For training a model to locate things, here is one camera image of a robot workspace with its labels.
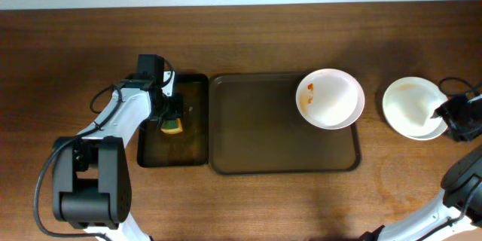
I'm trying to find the white plate ketchup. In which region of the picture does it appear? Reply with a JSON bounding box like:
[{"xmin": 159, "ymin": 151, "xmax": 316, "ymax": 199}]
[
  {"xmin": 295, "ymin": 69, "xmax": 365, "ymax": 130},
  {"xmin": 382, "ymin": 77, "xmax": 448, "ymax": 130},
  {"xmin": 392, "ymin": 122, "xmax": 447, "ymax": 141}
]

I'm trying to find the yellow green sponge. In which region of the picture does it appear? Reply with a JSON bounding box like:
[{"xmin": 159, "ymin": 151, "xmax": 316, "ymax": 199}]
[{"xmin": 160, "ymin": 118, "xmax": 183, "ymax": 135}]

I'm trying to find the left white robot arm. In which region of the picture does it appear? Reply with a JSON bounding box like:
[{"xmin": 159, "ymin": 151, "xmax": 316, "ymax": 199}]
[{"xmin": 47, "ymin": 54, "xmax": 182, "ymax": 240}]

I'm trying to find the large brown serving tray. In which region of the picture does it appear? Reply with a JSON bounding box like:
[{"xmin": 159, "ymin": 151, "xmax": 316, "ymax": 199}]
[{"xmin": 208, "ymin": 72, "xmax": 362, "ymax": 175}]

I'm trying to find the white plate ketchup back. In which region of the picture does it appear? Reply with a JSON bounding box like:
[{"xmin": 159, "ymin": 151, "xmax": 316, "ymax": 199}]
[{"xmin": 295, "ymin": 69, "xmax": 365, "ymax": 130}]

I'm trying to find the white plate ketchup front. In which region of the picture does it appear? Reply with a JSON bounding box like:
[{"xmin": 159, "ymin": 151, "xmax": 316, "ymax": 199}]
[{"xmin": 382, "ymin": 77, "xmax": 448, "ymax": 130}]

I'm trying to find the small black water tray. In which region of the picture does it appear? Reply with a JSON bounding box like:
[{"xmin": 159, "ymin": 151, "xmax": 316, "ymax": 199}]
[{"xmin": 137, "ymin": 74, "xmax": 209, "ymax": 168}]

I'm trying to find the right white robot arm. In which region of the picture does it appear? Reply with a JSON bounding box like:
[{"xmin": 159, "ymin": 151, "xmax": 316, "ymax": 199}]
[{"xmin": 360, "ymin": 95, "xmax": 481, "ymax": 241}]

